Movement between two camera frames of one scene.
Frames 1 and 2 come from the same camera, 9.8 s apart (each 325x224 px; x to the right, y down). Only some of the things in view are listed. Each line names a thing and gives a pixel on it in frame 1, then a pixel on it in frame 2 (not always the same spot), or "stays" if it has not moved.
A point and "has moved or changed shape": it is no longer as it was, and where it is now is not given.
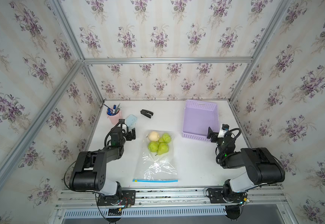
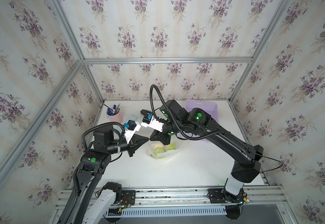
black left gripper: x=128 y=138 → x=131 y=147
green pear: x=166 y=138 has moved or changed shape
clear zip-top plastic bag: x=157 y=160 has moved or changed shape
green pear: x=153 y=146 → x=158 y=150
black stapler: x=144 y=113 stays
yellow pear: x=153 y=136 has moved or changed shape
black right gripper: x=210 y=135 → x=160 y=137
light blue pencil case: x=131 y=121 stays
